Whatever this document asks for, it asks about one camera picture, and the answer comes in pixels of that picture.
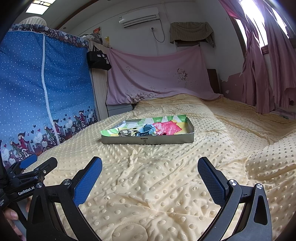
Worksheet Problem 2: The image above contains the light blue smartwatch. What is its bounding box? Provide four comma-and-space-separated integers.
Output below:
136, 124, 157, 137

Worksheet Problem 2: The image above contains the beige hair claw clip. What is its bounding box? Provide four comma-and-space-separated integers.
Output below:
118, 128, 138, 137

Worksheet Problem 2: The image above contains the person's left hand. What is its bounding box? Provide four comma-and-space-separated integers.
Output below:
1, 197, 31, 240

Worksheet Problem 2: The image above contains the grey tray box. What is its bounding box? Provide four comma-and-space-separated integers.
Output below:
101, 117, 194, 145

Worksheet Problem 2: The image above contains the cream dotted blanket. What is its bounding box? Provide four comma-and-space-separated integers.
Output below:
37, 94, 295, 240

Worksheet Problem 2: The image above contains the blue dotted wardrobe cover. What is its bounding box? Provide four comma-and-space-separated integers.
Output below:
1, 24, 98, 168

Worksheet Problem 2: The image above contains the colourful drawing paper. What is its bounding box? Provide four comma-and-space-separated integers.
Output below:
101, 115, 191, 137

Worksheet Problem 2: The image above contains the pink window curtain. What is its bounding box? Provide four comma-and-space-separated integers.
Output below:
219, 1, 295, 114

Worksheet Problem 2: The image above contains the pink hanging sheet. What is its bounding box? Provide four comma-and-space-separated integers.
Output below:
106, 46, 221, 105

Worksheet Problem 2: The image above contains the black hanging bag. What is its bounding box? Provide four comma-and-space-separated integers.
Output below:
87, 45, 112, 71

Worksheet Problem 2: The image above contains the ceiling light panel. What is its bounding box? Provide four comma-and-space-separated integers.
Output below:
26, 0, 55, 15

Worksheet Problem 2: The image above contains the olive cloth on shelf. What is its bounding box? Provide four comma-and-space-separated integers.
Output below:
170, 22, 215, 48

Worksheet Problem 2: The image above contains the white air conditioner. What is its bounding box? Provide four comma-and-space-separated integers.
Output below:
118, 7, 159, 28

